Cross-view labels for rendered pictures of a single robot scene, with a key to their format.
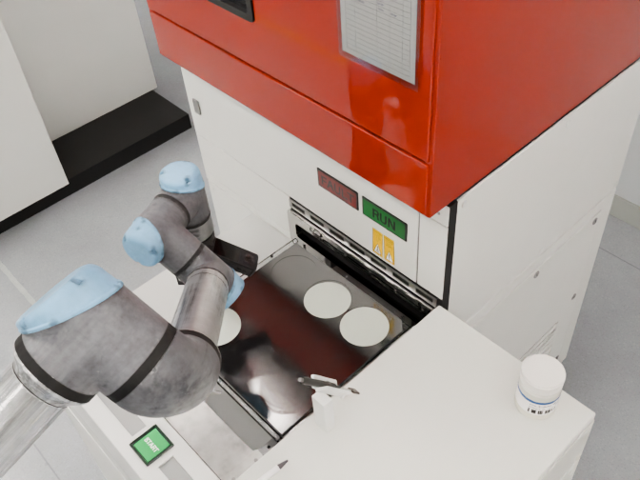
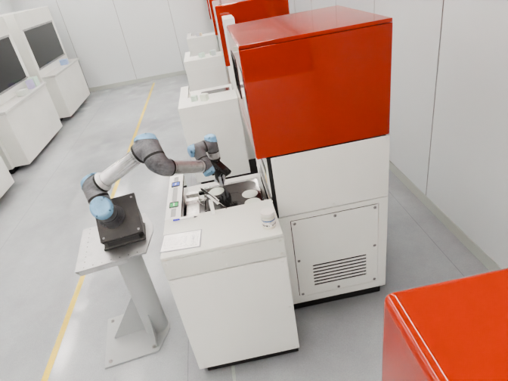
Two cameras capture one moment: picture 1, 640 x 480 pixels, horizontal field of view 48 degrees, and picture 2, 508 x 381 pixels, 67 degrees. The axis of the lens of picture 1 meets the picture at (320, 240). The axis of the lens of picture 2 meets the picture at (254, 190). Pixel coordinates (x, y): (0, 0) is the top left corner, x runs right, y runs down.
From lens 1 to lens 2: 1.44 m
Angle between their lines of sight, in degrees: 32
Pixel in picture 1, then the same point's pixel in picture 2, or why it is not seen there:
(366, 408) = (226, 213)
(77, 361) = (138, 149)
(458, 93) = (260, 119)
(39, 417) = (130, 161)
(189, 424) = (191, 209)
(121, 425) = (171, 199)
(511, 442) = (252, 231)
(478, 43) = (266, 105)
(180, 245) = (199, 153)
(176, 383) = (155, 161)
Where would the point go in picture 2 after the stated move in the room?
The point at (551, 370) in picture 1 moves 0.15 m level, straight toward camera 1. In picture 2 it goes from (269, 211) to (243, 223)
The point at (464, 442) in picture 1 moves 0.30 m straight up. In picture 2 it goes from (241, 227) to (230, 178)
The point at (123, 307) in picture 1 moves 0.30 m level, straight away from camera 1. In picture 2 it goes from (151, 141) to (170, 120)
